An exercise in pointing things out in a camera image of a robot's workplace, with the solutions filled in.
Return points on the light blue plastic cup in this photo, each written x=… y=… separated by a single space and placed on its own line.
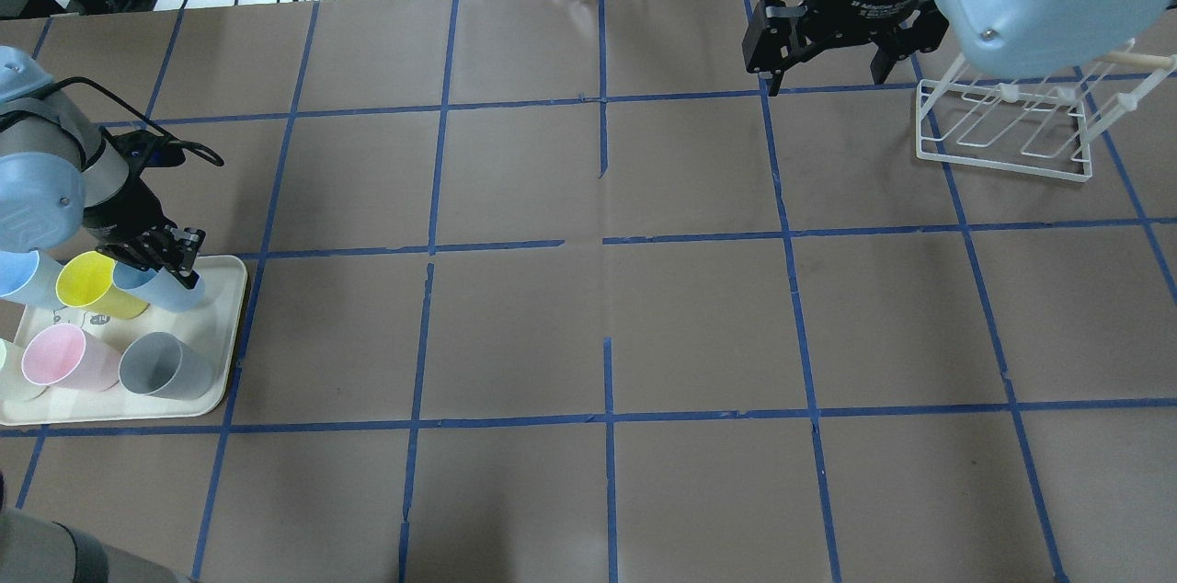
x=158 y=288

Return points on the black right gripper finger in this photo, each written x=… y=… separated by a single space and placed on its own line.
x=775 y=42
x=926 y=34

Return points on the beige plastic tray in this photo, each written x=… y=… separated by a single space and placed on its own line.
x=210 y=329

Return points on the pink plastic cup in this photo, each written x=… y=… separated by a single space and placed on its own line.
x=64 y=356

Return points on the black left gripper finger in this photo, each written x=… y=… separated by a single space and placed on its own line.
x=156 y=254
x=186 y=249

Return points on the blue plastic cup on tray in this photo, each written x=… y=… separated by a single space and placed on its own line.
x=30 y=278

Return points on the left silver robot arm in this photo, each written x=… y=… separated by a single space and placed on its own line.
x=61 y=173

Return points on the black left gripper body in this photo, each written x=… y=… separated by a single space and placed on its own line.
x=131 y=213

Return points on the yellow plastic cup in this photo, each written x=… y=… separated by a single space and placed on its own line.
x=87 y=282

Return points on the cream white plastic cup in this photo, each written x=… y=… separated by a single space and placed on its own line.
x=14 y=386

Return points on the grey plastic cup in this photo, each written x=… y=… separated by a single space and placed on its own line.
x=163 y=366

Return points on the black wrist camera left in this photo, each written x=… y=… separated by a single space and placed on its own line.
x=142 y=149

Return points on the white wire cup rack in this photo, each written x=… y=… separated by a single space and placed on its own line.
x=1044 y=126

